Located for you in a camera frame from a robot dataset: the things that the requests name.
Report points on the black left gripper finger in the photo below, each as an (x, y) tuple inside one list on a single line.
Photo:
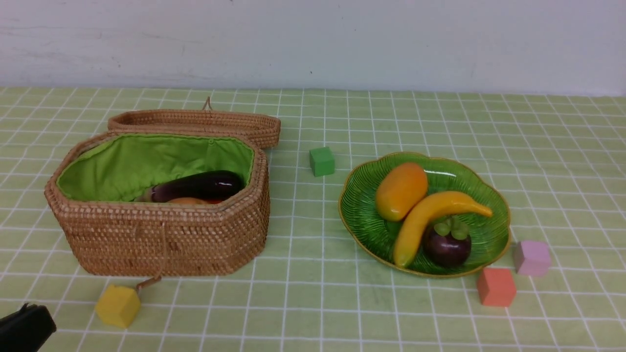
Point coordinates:
[(27, 329)]

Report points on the tan toy potato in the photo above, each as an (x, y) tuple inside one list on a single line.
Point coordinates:
[(189, 201)]

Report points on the purple toy eggplant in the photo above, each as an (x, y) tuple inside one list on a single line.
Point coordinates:
[(211, 185)]

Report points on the orange-yellow toy mango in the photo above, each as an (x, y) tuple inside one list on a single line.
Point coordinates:
[(400, 190)]

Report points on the dark purple toy mangosteen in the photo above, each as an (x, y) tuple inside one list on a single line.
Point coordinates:
[(447, 242)]

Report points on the yellow toy banana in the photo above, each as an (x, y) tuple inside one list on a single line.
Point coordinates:
[(432, 207)]

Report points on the yellow foam cube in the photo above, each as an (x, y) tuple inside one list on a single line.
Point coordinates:
[(118, 306)]

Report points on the woven wicker basket green lining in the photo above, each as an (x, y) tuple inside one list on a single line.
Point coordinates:
[(92, 196)]

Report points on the woven wicker basket lid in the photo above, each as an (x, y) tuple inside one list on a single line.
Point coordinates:
[(262, 130)]

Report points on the green foam cube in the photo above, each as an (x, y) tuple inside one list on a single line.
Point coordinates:
[(322, 161)]

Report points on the pink-orange foam cube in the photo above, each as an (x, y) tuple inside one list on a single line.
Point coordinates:
[(496, 287)]

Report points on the green leaf-shaped glass plate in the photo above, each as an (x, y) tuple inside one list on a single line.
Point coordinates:
[(490, 237)]

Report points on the lilac foam cube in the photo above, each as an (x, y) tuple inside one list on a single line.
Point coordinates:
[(532, 258)]

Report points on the green checkered tablecloth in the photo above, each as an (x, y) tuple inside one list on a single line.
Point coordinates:
[(559, 161)]

